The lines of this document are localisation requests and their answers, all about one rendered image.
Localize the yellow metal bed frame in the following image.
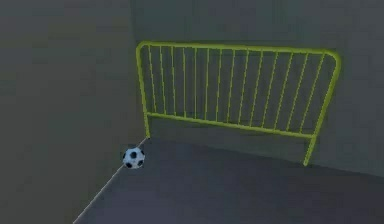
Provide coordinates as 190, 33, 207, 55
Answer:
135, 40, 342, 167

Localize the white and black soccer ball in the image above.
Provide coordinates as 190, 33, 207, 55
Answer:
122, 146, 146, 170

